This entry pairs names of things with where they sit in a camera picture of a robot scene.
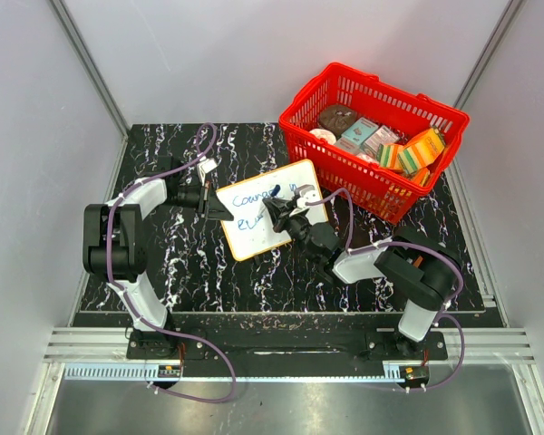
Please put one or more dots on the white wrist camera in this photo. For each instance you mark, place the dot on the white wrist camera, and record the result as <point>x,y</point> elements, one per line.
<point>305,197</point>
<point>205,166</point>

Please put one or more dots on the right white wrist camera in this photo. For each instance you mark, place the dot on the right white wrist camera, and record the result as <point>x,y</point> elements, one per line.
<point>305,197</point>

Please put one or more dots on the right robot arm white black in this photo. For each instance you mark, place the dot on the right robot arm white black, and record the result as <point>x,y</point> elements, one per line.
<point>425,272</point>

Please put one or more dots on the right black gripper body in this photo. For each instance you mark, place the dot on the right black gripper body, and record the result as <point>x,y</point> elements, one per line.
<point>299,227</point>

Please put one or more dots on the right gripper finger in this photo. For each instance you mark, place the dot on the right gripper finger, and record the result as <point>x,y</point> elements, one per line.
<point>281,225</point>
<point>279,208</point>

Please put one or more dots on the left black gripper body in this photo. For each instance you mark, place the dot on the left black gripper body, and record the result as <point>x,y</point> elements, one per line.
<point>188,197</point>

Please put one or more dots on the red plastic shopping basket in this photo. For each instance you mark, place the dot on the red plastic shopping basket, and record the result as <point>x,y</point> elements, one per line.
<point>386,194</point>

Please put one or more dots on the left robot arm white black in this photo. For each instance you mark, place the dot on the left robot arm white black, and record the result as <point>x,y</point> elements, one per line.
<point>114,243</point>

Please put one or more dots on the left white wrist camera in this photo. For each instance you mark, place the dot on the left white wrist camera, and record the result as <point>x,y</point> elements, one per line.
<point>205,166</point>

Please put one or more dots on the yellow framed whiteboard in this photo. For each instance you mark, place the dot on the yellow framed whiteboard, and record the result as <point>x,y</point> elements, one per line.
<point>249,235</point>

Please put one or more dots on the orange sponge pack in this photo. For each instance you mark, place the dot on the orange sponge pack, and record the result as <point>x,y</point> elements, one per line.
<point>426,147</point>

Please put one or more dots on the yellow green sponge pack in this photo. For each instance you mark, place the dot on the yellow green sponge pack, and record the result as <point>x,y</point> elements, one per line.
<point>388,157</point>

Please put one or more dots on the aluminium frame rail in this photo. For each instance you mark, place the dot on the aluminium frame rail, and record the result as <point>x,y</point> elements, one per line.
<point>108,354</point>

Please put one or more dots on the brown chocolate muffin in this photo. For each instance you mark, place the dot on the brown chocolate muffin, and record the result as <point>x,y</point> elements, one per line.
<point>337,118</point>

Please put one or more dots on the pink white carton box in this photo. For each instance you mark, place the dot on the pink white carton box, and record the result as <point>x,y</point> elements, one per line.
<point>383,136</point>

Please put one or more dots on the teal small carton box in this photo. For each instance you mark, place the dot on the teal small carton box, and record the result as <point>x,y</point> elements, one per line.
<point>360,131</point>

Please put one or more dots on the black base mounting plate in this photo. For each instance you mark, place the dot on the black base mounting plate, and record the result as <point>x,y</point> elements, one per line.
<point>373,337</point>

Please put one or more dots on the blue capped whiteboard marker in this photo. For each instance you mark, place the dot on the blue capped whiteboard marker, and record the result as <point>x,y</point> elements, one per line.
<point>272,194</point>

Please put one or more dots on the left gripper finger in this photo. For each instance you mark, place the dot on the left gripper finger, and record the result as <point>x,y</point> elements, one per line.
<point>212,198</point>
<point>218,211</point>

